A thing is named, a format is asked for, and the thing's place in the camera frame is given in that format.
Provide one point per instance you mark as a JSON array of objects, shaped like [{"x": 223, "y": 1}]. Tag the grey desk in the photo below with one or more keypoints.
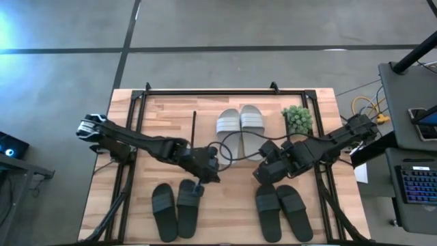
[
  {"x": 420, "y": 218},
  {"x": 399, "y": 102}
]

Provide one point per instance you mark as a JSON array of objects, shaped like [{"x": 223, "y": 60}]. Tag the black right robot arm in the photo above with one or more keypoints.
[{"x": 341, "y": 136}]

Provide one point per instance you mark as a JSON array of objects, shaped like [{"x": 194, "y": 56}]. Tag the black smartphone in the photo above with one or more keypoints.
[{"x": 426, "y": 131}]

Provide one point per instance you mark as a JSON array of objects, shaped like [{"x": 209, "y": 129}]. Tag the black diagonal bar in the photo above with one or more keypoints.
[{"x": 372, "y": 150}]

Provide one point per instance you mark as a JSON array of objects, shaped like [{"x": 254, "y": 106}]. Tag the black metal table frame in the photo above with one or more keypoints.
[{"x": 222, "y": 92}]

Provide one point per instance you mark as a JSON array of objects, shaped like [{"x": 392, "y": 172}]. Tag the black rubber slide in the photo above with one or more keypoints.
[
  {"x": 187, "y": 215},
  {"x": 268, "y": 215},
  {"x": 165, "y": 212},
  {"x": 295, "y": 215}
]

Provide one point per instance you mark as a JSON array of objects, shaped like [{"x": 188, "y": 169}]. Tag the backlit computer keyboard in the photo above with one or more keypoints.
[{"x": 420, "y": 186}]

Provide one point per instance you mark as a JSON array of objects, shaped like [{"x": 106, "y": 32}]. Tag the black round pole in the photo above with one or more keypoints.
[{"x": 413, "y": 54}]

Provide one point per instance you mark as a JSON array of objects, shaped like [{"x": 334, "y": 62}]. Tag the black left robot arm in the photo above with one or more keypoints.
[{"x": 136, "y": 140}]

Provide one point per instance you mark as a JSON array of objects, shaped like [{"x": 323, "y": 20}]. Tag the small green artificial plant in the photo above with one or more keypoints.
[{"x": 298, "y": 119}]

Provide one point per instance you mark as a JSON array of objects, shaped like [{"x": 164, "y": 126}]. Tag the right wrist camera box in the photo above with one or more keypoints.
[{"x": 270, "y": 150}]

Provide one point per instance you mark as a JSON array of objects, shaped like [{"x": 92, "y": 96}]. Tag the dark side table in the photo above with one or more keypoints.
[{"x": 20, "y": 167}]

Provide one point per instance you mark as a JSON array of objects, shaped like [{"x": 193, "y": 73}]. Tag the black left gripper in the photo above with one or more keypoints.
[{"x": 201, "y": 165}]

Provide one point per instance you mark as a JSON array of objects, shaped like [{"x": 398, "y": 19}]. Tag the black box with blue light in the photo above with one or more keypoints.
[{"x": 13, "y": 145}]

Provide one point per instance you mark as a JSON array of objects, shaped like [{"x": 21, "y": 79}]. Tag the grey rubber slide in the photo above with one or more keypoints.
[
  {"x": 228, "y": 126},
  {"x": 252, "y": 119}
]

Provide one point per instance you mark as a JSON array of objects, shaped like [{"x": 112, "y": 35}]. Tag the wooden shelf with black legs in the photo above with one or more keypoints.
[{"x": 273, "y": 121}]

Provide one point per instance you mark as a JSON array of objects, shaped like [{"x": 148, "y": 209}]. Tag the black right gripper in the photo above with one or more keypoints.
[{"x": 280, "y": 167}]

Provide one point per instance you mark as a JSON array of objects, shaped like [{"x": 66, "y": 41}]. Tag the white paper sheet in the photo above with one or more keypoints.
[{"x": 361, "y": 172}]

